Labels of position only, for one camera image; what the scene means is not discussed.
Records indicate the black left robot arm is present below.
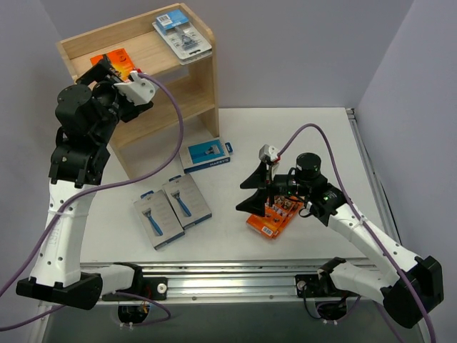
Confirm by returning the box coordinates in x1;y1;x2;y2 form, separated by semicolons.
16;60;156;310

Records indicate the aluminium table frame rail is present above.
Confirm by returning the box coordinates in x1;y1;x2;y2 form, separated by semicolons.
81;108;398;302

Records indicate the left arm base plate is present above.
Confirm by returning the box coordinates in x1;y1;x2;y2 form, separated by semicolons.
139;277;169;301

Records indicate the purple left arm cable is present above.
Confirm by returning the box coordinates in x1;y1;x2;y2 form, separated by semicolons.
0;71;185;332

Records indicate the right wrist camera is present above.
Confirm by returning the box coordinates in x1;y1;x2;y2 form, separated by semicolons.
258;144;281;166

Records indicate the orange razor cartridge pack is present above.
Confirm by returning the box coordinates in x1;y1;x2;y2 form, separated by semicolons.
246;196;303;239

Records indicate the grey harry's razor box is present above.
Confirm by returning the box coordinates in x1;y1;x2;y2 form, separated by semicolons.
162;174;212;230
134;190;185;250

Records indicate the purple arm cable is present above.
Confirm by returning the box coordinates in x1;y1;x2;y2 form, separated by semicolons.
0;71;185;332
276;124;436;343

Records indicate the orange Gillette Fusion box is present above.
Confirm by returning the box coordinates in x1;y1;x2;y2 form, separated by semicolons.
90;49;136;81

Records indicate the blue Harry's razor box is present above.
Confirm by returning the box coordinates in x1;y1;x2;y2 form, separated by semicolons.
179;137;233;174

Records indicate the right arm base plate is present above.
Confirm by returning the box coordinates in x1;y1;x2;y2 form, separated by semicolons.
294;274;344;299

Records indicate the wooden two-tier shelf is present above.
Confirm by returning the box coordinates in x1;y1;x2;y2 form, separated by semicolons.
56;3;219;178

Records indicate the Gillette blue razor blister pack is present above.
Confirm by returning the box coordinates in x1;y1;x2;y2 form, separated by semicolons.
179;36;212;65

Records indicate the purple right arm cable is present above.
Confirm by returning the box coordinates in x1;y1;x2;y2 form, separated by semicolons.
276;124;436;343

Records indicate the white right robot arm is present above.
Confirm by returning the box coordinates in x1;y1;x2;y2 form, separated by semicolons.
236;153;444;329

